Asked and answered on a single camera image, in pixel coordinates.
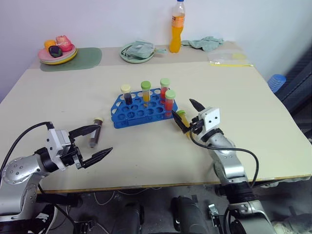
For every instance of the dark rounded shape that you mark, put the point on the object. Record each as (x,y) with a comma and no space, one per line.
(190,214)
(132,219)

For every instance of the blue test tube rack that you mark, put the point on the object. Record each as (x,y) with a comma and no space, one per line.
(136,117)

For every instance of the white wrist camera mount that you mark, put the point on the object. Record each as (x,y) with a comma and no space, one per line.
(54,143)
(210,118)

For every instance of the dark purple toy fruit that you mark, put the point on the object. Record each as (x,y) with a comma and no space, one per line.
(55,51)

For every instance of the pale green plate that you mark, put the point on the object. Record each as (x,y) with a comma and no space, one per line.
(125,57)

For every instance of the pink plate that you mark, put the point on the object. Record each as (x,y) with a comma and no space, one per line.
(45,55)

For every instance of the green-capped yellow test tube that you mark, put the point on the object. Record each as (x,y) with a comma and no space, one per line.
(145,91)
(183,115)

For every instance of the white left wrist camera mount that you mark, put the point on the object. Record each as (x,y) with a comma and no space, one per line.
(54,143)

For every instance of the green-capped red test tube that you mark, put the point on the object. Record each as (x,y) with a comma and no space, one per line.
(169,102)
(164,87)

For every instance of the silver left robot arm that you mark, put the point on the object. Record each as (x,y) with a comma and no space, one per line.
(17,170)

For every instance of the green placemat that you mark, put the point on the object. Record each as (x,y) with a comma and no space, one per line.
(85,59)

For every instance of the metal latch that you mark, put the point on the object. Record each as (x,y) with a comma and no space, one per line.
(213,214)

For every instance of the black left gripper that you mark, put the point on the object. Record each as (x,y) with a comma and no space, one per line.
(73,156)

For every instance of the orange toy fruit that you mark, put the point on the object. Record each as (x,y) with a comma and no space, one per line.
(48,44)

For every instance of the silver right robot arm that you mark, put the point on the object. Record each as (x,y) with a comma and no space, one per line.
(229,161)

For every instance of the blue stacked cups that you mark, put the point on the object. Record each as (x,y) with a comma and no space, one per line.
(276,83)

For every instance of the grey-green zip pouch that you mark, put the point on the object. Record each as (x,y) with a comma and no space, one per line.
(140,50)

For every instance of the red toy apple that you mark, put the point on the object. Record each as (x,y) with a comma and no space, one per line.
(64,43)

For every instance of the black chair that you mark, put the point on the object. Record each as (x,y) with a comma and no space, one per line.
(299,92)

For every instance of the orange soda bottle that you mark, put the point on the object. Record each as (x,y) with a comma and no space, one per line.
(176,36)

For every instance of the green crumpled cloth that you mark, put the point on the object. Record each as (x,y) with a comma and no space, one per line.
(204,44)

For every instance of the cream-capped dark red tube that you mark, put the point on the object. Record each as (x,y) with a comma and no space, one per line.
(127,95)

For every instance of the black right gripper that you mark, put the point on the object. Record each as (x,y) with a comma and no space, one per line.
(197,124)

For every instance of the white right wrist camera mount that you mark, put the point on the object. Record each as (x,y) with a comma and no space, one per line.
(210,118)

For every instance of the clear plastic zip bag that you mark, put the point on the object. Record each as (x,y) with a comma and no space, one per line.
(226,58)

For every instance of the tan-capped dark brown tube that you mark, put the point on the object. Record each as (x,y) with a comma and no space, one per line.
(95,136)

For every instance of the yellow plate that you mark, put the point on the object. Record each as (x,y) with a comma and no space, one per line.
(69,58)

